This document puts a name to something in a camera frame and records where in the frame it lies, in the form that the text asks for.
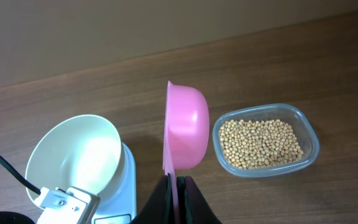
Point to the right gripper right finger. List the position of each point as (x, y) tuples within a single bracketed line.
[(193, 207)]

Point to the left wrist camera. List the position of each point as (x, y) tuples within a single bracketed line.
[(73, 206)]

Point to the white bowl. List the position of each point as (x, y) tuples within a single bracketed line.
[(84, 151)]

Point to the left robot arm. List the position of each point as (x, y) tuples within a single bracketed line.
[(14, 218)]

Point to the white digital kitchen scale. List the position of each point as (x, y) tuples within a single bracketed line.
[(118, 200)]

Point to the clear plastic container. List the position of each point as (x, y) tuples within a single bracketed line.
[(306, 135)]

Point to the soybeans in container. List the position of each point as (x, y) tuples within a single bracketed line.
[(258, 144)]

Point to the pink plastic scoop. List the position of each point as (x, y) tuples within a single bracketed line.
[(186, 134)]

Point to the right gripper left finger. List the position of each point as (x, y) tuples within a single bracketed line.
[(158, 208)]

